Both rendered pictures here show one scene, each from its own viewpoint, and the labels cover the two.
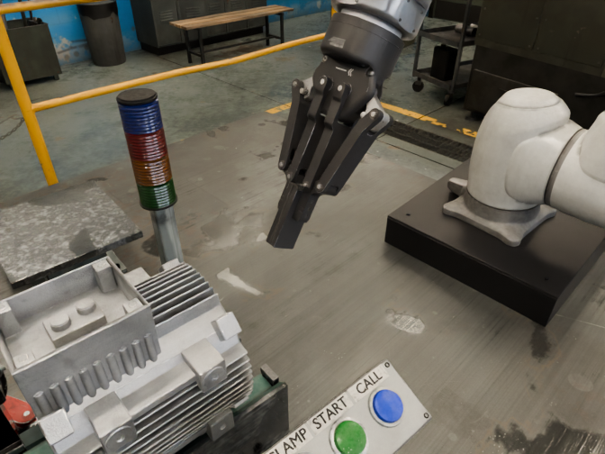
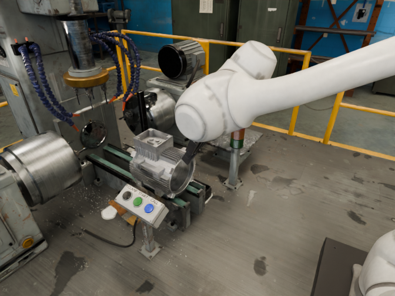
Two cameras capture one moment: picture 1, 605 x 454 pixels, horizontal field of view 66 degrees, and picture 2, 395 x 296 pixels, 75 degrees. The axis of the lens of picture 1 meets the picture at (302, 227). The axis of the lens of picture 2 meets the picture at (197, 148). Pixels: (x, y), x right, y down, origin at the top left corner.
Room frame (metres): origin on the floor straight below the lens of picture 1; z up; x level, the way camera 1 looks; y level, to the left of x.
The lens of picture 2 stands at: (0.26, -0.67, 1.66)
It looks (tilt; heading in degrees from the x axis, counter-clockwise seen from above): 33 degrees down; 75
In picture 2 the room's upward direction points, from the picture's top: straight up
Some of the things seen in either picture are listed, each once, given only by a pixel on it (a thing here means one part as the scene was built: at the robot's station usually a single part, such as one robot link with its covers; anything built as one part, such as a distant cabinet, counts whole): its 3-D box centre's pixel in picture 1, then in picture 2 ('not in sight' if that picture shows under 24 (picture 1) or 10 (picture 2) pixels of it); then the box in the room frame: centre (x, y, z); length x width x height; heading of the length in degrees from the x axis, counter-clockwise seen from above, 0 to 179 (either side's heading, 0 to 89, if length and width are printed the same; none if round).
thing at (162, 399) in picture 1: (135, 371); (163, 167); (0.34, 0.19, 1.01); 0.20 x 0.19 x 0.19; 131
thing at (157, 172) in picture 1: (151, 166); (237, 132); (0.69, 0.25, 1.10); 0.06 x 0.06 x 0.04
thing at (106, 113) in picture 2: not in sight; (89, 138); (0.01, 0.59, 0.97); 0.30 x 0.11 x 0.34; 40
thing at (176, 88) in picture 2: not in sight; (183, 104); (0.56, 0.85, 0.99); 0.35 x 0.31 x 0.37; 40
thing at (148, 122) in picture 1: (140, 113); not in sight; (0.69, 0.25, 1.19); 0.06 x 0.06 x 0.04
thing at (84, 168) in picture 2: not in sight; (85, 172); (-0.02, 0.45, 0.86); 0.07 x 0.06 x 0.12; 40
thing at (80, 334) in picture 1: (77, 332); (153, 144); (0.31, 0.22, 1.11); 0.12 x 0.11 x 0.07; 131
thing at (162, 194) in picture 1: (156, 189); (237, 141); (0.69, 0.25, 1.05); 0.06 x 0.06 x 0.04
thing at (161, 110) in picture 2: not in sight; (154, 111); (0.36, 0.68, 1.04); 0.41 x 0.25 x 0.25; 40
